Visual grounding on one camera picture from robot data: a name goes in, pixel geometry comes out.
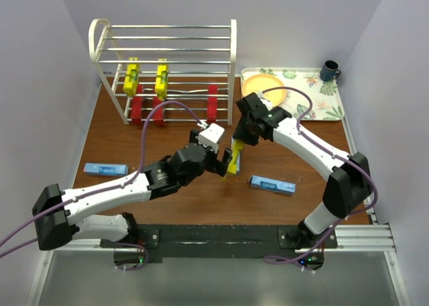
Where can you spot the blue toothpaste box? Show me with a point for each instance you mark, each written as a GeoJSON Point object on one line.
{"type": "Point", "coordinates": [238, 162]}
{"type": "Point", "coordinates": [269, 184]}
{"type": "Point", "coordinates": [105, 169]}

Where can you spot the aluminium rail frame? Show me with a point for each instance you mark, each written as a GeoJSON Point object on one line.
{"type": "Point", "coordinates": [362, 270]}

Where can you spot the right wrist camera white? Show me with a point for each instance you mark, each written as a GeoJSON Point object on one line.
{"type": "Point", "coordinates": [268, 104]}

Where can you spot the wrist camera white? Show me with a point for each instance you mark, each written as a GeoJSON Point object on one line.
{"type": "Point", "coordinates": [211, 136]}
{"type": "Point", "coordinates": [268, 104]}

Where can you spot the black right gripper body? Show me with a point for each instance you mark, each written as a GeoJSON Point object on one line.
{"type": "Point", "coordinates": [246, 133]}

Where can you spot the floral serving tray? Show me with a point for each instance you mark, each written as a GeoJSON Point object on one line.
{"type": "Point", "coordinates": [322, 100]}

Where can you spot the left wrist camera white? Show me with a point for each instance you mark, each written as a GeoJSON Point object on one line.
{"type": "Point", "coordinates": [211, 136]}

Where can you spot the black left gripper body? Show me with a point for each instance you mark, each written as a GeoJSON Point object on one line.
{"type": "Point", "coordinates": [209, 163]}

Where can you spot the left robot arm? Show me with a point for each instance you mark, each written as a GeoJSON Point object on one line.
{"type": "Point", "coordinates": [73, 214]}

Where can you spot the yellow toothpaste box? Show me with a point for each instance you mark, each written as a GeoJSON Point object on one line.
{"type": "Point", "coordinates": [235, 146]}
{"type": "Point", "coordinates": [131, 80]}
{"type": "Point", "coordinates": [161, 84]}

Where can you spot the dark blue mug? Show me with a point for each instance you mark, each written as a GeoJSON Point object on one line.
{"type": "Point", "coordinates": [330, 71]}

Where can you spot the red toothpaste box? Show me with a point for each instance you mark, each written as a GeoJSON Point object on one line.
{"type": "Point", "coordinates": [158, 116]}
{"type": "Point", "coordinates": [136, 106]}
{"type": "Point", "coordinates": [211, 115]}

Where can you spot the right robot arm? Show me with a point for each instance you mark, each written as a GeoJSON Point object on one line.
{"type": "Point", "coordinates": [346, 176]}

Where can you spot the orange plate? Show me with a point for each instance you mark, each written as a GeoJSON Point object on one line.
{"type": "Point", "coordinates": [261, 82]}

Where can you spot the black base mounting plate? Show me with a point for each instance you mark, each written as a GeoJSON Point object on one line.
{"type": "Point", "coordinates": [267, 242]}

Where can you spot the white metal shelf rack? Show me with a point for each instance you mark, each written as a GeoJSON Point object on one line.
{"type": "Point", "coordinates": [141, 66]}

